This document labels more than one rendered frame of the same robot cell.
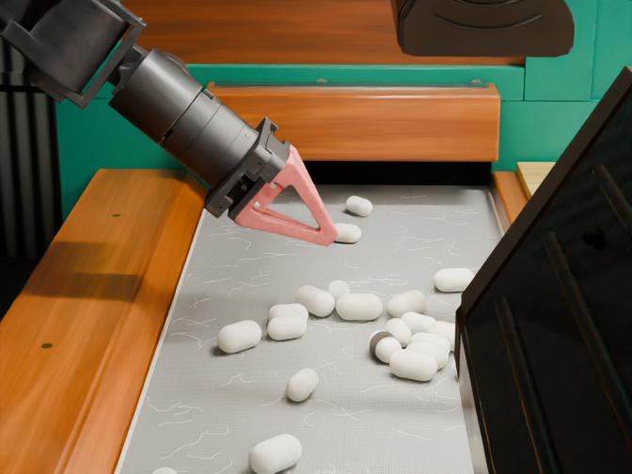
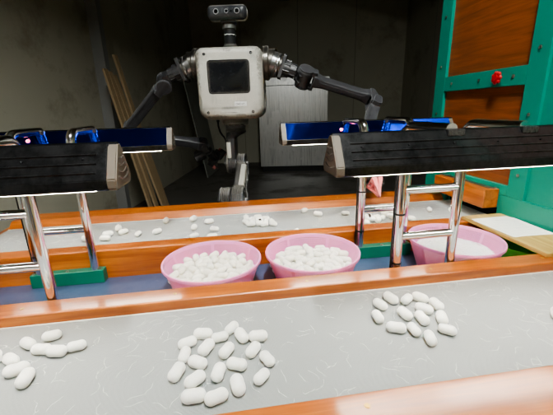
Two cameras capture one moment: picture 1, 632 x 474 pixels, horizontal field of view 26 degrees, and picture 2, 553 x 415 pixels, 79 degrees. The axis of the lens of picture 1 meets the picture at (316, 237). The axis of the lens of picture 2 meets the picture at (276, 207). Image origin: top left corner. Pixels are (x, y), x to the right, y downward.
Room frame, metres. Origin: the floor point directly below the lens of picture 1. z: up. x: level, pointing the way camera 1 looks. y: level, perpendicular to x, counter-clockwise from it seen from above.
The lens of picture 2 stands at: (0.42, -1.21, 1.15)
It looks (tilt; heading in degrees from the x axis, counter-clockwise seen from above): 16 degrees down; 81
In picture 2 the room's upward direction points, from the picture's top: 2 degrees counter-clockwise
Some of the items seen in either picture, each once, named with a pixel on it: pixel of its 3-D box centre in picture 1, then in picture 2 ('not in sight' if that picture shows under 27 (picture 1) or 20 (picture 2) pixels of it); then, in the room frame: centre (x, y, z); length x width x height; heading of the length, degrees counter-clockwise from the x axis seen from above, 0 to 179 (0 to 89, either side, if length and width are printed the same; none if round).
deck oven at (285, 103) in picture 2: not in sight; (293, 124); (1.91, 5.57, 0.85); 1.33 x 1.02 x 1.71; 168
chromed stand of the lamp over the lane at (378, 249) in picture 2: not in sight; (374, 185); (0.92, -0.17, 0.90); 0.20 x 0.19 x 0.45; 179
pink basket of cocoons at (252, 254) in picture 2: not in sight; (213, 274); (0.37, -0.35, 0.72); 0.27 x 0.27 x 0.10
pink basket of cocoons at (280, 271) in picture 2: not in sight; (312, 265); (0.65, -0.36, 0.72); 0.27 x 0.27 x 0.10
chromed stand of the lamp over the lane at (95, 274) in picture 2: not in sight; (67, 203); (-0.05, -0.14, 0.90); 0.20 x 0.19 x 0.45; 179
